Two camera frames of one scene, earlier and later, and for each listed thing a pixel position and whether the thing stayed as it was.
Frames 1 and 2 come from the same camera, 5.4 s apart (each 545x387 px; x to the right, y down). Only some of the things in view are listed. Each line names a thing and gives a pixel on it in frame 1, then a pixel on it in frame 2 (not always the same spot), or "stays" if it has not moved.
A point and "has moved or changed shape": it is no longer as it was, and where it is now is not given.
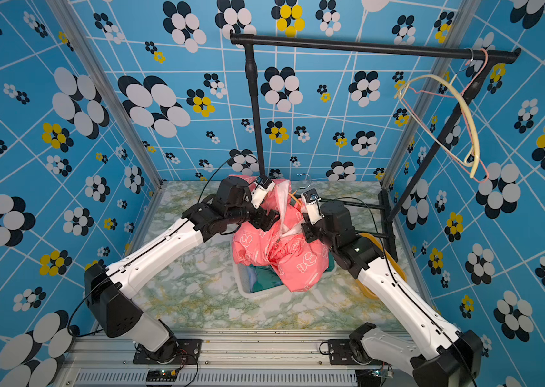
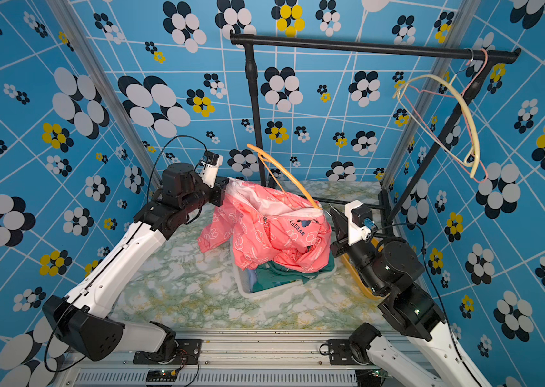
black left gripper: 260,221 to 218,187
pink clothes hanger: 464,93 stays
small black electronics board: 161,375 stays
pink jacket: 284,247 has moved or changed shape
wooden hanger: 293,194 to 267,159
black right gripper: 309,235 to 343,247
